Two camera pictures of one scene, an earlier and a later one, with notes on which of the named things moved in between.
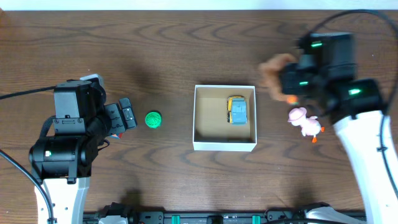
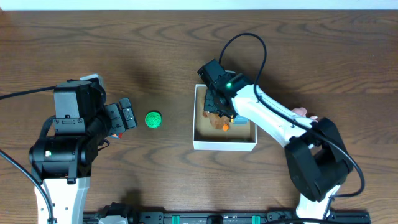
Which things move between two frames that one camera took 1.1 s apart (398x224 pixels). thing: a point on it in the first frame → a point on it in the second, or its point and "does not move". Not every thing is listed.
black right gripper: [288, 71] → [210, 104]
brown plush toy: [269, 72] → [222, 123]
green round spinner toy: [153, 119] does not move
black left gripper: [113, 118] does not move
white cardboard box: [211, 132] does not move
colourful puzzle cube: [117, 136] does not move
